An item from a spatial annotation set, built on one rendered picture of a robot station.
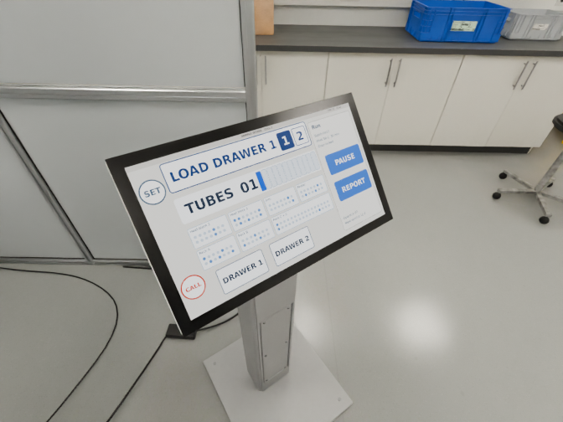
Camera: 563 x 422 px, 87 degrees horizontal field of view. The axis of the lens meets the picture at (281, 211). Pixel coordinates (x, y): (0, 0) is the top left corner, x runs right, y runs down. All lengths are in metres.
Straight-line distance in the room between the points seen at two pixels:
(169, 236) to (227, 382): 1.06
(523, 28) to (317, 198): 2.83
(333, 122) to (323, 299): 1.20
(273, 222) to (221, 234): 0.10
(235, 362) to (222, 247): 1.03
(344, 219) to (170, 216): 0.36
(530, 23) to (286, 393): 3.07
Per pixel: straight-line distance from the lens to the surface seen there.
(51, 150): 1.63
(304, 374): 1.50
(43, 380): 1.84
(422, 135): 2.99
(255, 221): 0.56
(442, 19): 2.83
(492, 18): 2.98
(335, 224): 0.65
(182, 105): 1.27
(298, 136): 0.63
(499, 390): 1.81
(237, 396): 1.48
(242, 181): 0.56
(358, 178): 0.70
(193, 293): 0.54
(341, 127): 0.69
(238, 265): 0.55
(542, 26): 3.36
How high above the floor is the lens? 1.45
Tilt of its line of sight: 42 degrees down
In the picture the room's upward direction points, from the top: 1 degrees clockwise
